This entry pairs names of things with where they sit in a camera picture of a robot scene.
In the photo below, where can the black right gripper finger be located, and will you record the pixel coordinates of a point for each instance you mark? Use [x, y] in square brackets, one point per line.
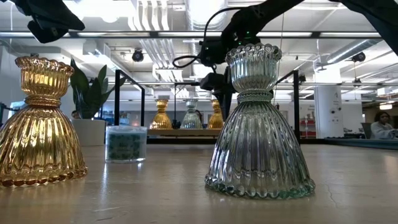
[221, 105]
[228, 105]

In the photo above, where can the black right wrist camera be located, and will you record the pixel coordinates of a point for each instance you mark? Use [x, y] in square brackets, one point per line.
[213, 51]

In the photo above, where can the person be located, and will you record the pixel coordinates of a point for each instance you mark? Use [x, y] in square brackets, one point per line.
[75, 115]
[382, 129]

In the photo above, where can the wooden shelf black metal frame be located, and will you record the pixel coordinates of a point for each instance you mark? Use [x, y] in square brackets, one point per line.
[186, 132]

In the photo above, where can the green potted plant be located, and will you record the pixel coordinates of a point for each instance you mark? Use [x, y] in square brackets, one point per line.
[90, 93]

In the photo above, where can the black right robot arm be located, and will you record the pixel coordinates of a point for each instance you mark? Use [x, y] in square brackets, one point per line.
[264, 15]

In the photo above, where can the clear green glass candle holder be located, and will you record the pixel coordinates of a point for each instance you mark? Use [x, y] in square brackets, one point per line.
[191, 119]
[258, 149]

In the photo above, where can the red storage shelf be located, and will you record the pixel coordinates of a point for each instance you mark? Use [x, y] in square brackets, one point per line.
[308, 123]

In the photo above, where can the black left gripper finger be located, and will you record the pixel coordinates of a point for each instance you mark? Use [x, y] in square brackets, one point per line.
[46, 32]
[68, 23]

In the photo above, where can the white plant pot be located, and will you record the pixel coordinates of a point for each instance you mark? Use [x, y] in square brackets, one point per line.
[90, 132]

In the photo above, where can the white round ventilation duct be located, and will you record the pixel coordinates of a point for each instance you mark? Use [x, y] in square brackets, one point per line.
[196, 15]

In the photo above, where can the white round column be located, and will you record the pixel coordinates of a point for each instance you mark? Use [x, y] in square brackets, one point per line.
[328, 109]

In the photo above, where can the amber ribbed glass candle holder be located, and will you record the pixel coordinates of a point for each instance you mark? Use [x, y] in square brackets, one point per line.
[161, 119]
[213, 121]
[40, 140]

